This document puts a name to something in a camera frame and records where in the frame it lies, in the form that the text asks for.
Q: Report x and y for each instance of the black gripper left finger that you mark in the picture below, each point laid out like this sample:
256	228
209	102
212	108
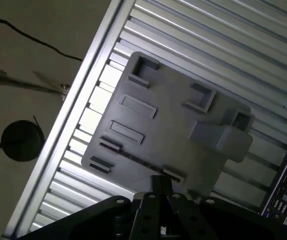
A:
103	220

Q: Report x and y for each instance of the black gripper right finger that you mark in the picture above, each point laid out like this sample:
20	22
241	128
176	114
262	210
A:
221	220

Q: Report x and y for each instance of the grey parts rack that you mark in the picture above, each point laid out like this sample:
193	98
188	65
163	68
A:
173	130

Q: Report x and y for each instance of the black round floor base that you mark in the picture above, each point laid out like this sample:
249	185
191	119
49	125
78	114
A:
22	141

